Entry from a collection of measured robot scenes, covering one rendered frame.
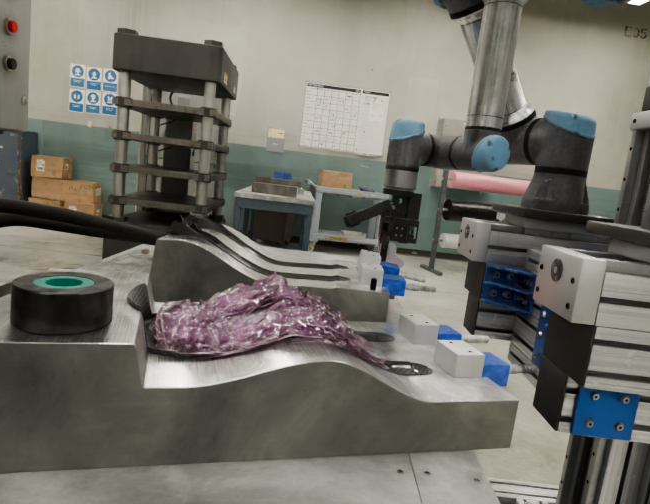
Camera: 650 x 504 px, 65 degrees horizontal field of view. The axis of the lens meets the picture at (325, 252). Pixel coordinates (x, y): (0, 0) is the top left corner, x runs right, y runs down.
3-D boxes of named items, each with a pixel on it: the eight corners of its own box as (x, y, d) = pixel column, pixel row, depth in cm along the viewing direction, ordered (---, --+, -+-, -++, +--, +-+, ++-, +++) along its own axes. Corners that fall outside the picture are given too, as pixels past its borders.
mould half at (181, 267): (370, 306, 108) (379, 242, 106) (382, 347, 82) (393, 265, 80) (134, 277, 108) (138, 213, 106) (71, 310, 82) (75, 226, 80)
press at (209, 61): (226, 248, 625) (242, 73, 593) (204, 274, 473) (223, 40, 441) (148, 240, 618) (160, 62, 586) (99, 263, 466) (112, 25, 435)
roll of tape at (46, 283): (-14, 323, 42) (-13, 282, 42) (58, 302, 50) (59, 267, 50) (68, 342, 41) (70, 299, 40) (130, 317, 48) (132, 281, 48)
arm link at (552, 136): (567, 167, 114) (579, 105, 112) (518, 164, 125) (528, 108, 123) (600, 173, 120) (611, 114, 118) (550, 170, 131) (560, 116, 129)
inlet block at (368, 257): (419, 289, 101) (426, 263, 100) (423, 296, 97) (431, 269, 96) (354, 275, 101) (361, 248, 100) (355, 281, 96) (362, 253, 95)
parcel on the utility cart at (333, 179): (345, 193, 709) (347, 172, 705) (350, 195, 678) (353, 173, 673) (316, 190, 701) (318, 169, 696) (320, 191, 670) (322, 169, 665)
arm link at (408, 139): (436, 123, 113) (406, 117, 109) (428, 173, 115) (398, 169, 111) (413, 124, 120) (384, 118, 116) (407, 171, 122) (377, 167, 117)
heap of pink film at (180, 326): (347, 325, 72) (354, 270, 71) (399, 378, 55) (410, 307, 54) (151, 319, 64) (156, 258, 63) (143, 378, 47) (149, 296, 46)
